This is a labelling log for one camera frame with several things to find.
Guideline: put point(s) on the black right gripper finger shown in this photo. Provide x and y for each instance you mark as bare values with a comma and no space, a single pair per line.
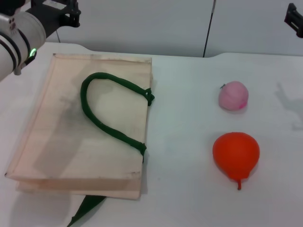
296,26
296,11

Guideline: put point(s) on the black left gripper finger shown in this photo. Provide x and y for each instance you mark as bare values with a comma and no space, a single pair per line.
73,6
74,20

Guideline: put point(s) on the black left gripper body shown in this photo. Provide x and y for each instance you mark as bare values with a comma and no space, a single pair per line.
55,14

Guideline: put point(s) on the pink toy peach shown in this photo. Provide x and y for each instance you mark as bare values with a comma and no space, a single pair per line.
233,95

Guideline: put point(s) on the orange toy fruit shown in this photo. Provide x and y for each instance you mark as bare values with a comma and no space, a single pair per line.
234,153

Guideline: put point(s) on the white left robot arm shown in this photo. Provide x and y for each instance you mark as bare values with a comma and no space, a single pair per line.
9,59

